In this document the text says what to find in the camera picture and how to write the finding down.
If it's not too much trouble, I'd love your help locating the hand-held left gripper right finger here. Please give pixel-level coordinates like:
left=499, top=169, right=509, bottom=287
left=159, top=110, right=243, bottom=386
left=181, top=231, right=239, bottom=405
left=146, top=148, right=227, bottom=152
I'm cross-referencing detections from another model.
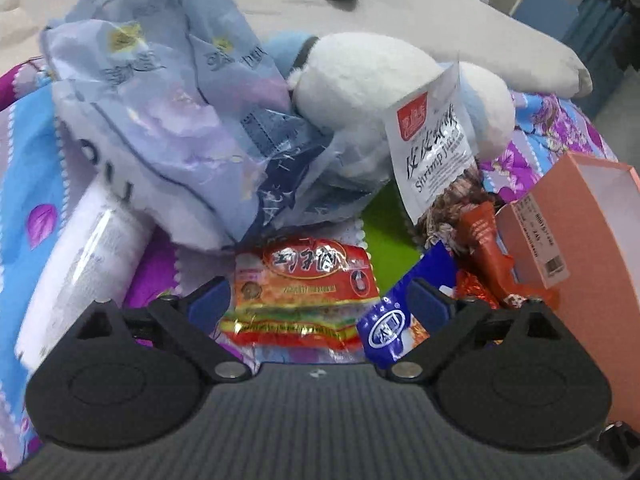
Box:
left=382, top=277, right=576, bottom=386

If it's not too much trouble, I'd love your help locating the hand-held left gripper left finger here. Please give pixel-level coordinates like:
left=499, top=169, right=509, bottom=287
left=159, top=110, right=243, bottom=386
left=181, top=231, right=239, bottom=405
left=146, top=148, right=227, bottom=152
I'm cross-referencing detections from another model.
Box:
left=70, top=277, right=251, bottom=386

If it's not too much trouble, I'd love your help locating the blue snack packet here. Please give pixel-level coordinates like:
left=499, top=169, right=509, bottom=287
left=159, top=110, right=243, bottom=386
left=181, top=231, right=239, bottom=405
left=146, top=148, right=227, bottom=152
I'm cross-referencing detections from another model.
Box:
left=356, top=240, right=461, bottom=371

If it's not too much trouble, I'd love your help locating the red foil packet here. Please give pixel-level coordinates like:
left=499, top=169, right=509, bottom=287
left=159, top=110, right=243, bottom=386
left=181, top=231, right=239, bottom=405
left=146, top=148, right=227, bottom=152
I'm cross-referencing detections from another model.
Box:
left=457, top=200, right=531, bottom=301

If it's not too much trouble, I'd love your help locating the red and orange snack packet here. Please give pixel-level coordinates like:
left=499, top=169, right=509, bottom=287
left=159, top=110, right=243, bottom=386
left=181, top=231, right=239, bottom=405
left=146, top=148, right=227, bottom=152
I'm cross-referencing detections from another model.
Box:
left=220, top=237, right=382, bottom=351

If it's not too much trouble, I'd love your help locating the white shrimp snack packet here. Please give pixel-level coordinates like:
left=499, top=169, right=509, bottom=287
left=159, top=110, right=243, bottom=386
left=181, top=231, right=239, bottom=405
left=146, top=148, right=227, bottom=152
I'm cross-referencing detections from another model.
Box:
left=384, top=61, right=496, bottom=251

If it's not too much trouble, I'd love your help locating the pink cardboard box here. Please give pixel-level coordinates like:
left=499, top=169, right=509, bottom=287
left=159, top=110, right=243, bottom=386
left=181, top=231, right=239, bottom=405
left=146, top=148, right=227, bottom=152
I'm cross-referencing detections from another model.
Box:
left=495, top=152, right=640, bottom=433

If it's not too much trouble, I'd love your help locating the pile of small snack packets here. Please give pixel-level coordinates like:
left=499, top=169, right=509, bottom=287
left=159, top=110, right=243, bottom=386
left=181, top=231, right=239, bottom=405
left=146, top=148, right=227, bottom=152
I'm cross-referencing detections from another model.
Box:
left=440, top=260, right=561, bottom=311

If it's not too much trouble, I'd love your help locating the white cylindrical tube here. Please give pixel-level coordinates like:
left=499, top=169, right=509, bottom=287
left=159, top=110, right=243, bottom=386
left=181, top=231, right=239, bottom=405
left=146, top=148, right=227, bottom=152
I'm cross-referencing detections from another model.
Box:
left=15, top=195, right=156, bottom=376

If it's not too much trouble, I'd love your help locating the pale blue plastic bag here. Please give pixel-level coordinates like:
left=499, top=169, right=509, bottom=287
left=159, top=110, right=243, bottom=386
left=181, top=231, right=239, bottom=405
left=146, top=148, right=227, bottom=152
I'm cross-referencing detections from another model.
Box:
left=40, top=0, right=396, bottom=251

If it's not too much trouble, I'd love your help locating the white and blue plush toy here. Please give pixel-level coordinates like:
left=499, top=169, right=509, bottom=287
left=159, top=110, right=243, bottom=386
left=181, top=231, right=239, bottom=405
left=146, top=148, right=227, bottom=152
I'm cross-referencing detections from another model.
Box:
left=260, top=30, right=516, bottom=186

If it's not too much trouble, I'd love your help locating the grey duvet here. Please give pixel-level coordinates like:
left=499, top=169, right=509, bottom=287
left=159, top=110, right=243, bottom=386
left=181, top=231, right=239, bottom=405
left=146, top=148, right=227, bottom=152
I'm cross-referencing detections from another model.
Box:
left=0, top=0, right=593, bottom=98

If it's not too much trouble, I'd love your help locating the blue board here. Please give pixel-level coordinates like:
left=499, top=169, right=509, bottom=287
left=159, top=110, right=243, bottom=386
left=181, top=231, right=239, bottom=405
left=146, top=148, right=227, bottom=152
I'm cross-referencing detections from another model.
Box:
left=512, top=0, right=581, bottom=41

